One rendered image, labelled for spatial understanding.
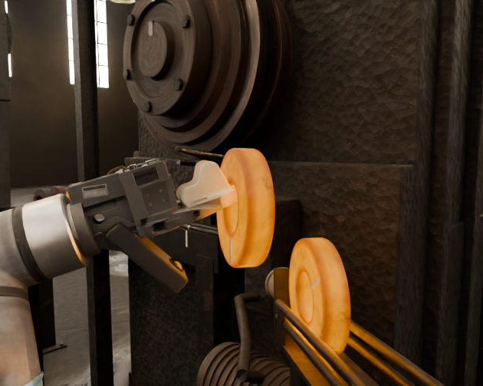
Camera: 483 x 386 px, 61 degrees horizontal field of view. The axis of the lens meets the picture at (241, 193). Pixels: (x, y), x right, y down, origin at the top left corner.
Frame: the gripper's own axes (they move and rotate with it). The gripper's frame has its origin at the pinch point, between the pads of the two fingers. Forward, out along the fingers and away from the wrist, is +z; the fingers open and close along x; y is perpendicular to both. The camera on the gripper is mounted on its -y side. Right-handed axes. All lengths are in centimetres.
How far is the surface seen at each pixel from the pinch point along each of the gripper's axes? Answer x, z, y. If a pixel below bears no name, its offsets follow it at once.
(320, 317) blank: -8.9, 2.9, -15.5
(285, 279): 4.9, 4.3, -15.8
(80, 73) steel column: 730, -37, 147
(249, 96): 28.8, 14.3, 12.3
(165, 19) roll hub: 41, 5, 33
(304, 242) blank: -2.7, 5.8, -8.4
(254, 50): 27.7, 17.2, 20.6
